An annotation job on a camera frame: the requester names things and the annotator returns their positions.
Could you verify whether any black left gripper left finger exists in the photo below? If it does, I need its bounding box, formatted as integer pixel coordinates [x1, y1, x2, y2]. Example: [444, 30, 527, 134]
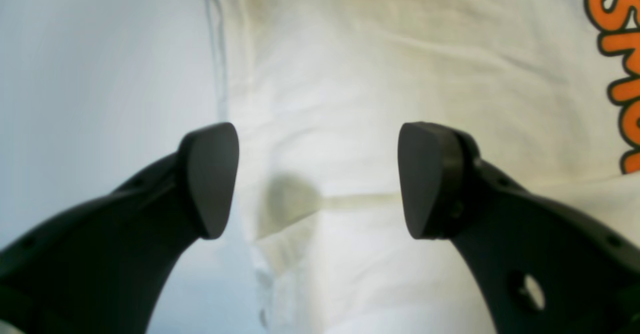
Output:
[0, 122, 240, 334]

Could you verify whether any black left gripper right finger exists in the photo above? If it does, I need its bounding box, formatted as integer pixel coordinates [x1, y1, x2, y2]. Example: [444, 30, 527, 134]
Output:
[398, 122, 640, 334]

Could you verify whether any white printed T-shirt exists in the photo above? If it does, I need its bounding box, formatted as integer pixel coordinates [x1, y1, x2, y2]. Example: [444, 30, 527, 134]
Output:
[208, 0, 639, 334]

